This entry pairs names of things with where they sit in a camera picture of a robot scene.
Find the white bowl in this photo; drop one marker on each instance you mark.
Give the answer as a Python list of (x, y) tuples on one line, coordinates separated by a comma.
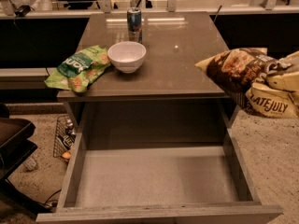
[(127, 56)]

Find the dark chair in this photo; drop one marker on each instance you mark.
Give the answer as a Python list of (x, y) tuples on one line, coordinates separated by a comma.
[(15, 146)]

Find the wire basket with items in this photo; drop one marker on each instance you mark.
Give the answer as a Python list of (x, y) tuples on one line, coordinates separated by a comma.
[(64, 138)]

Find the grey cabinet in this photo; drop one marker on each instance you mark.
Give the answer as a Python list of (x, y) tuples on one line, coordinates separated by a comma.
[(162, 62)]

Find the green chip bag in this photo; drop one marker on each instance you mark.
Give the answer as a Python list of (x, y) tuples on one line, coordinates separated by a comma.
[(77, 72)]

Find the blue drink can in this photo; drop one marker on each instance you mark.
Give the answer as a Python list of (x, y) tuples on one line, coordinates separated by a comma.
[(134, 22)]

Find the open top drawer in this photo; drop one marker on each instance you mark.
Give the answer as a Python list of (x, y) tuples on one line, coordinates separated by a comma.
[(157, 162)]

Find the brown yellow chip bag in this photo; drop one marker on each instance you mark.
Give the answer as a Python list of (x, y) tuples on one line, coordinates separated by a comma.
[(261, 85)]

